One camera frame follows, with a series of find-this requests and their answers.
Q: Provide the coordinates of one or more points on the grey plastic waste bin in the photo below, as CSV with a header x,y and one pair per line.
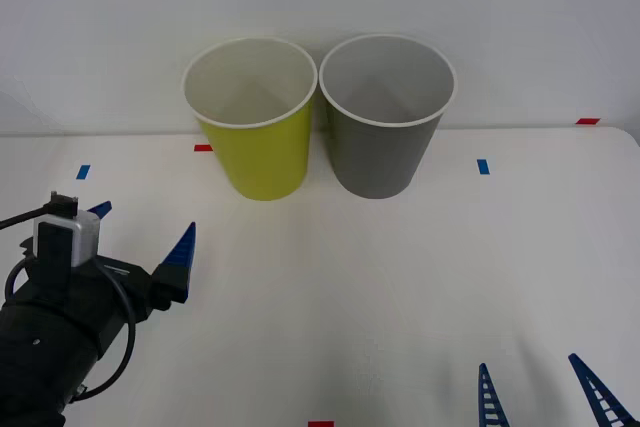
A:
x,y
380,157

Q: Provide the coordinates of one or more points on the yellow-green plastic waste bin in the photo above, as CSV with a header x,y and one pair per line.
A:
x,y
265,157

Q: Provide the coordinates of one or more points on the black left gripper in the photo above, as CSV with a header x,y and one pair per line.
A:
x,y
102,302

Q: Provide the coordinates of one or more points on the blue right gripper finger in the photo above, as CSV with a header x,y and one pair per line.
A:
x,y
489,404
597,392

